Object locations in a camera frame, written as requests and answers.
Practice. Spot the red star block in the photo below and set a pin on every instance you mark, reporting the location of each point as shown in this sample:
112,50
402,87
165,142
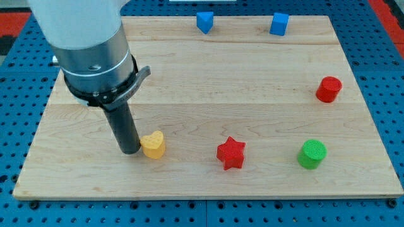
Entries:
231,153

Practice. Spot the green cylinder block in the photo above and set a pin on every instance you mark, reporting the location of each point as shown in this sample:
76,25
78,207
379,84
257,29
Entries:
311,154

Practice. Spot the blue cube block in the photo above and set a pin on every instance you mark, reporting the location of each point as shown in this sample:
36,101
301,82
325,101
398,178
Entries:
279,24

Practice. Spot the light wooden board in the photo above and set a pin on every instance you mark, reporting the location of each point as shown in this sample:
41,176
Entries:
239,81

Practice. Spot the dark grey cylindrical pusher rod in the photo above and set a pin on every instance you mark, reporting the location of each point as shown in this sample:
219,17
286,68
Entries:
122,124

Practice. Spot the black clamp ring with lever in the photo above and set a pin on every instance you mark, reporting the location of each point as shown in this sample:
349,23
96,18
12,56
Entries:
104,90

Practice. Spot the blue triangular prism block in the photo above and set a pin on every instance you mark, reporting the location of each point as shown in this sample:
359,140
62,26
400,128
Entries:
204,21

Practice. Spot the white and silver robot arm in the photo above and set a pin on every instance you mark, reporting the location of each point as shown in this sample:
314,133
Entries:
90,45

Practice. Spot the yellow heart block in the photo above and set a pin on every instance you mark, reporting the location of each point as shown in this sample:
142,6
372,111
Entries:
153,145

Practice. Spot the red cylinder block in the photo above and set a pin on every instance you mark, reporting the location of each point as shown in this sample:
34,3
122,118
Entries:
328,89

